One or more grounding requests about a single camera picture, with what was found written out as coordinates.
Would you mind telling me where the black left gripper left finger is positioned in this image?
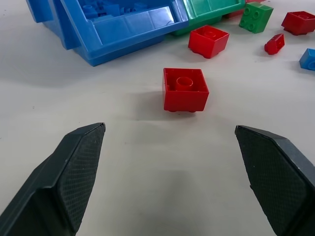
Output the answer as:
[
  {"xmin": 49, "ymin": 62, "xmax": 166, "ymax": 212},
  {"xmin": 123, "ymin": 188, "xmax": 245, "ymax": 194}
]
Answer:
[{"xmin": 0, "ymin": 122, "xmax": 106, "ymax": 236}]

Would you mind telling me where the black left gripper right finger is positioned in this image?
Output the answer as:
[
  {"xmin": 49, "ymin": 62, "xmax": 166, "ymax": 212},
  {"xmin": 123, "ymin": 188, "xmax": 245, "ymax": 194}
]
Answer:
[{"xmin": 235, "ymin": 124, "xmax": 315, "ymax": 236}]

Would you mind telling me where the red square toy brick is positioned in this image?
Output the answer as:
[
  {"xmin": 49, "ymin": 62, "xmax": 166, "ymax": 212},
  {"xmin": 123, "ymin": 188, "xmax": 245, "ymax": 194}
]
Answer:
[
  {"xmin": 281, "ymin": 10, "xmax": 315, "ymax": 36},
  {"xmin": 188, "ymin": 25, "xmax": 230, "ymax": 59},
  {"xmin": 162, "ymin": 67, "xmax": 210, "ymax": 114}
]

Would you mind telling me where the blue toy brick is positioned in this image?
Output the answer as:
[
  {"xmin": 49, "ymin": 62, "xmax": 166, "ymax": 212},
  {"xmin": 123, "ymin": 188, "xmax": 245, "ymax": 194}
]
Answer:
[
  {"xmin": 299, "ymin": 48, "xmax": 315, "ymax": 72},
  {"xmin": 82, "ymin": 3, "xmax": 105, "ymax": 19}
]

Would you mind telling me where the small red toy brick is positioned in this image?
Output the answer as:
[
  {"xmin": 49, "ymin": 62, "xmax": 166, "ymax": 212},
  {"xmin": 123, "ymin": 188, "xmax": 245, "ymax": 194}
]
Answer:
[{"xmin": 264, "ymin": 33, "xmax": 285, "ymax": 56}]

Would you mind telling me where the green square toy brick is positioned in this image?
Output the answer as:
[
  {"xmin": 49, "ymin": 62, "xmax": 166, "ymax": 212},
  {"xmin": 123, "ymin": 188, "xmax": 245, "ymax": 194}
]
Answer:
[{"xmin": 238, "ymin": 1, "xmax": 274, "ymax": 34}]

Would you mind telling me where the blue plastic storage bin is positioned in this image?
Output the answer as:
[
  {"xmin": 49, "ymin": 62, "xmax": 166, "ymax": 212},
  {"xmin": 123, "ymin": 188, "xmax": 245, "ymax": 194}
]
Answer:
[{"xmin": 24, "ymin": 0, "xmax": 190, "ymax": 67}]

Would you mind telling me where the green plastic storage bin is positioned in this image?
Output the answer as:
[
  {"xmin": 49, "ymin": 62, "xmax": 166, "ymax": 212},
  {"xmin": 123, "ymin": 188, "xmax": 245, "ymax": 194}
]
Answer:
[{"xmin": 169, "ymin": 0, "xmax": 247, "ymax": 37}]

